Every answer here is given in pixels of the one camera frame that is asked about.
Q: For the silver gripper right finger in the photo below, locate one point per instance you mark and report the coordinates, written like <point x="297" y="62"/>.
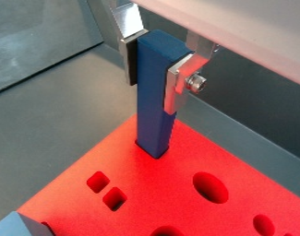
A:
<point x="182" y="77"/>

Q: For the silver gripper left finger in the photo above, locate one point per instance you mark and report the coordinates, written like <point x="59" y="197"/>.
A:
<point x="130" y="29"/>

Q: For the dark blue rectangular bar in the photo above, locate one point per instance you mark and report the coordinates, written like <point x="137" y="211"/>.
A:
<point x="158" y="52"/>

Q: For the red peg board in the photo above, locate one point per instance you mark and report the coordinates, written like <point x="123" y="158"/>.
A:
<point x="196" y="192"/>

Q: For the light blue notched block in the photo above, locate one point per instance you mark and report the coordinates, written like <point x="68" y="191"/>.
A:
<point x="18" y="225"/>

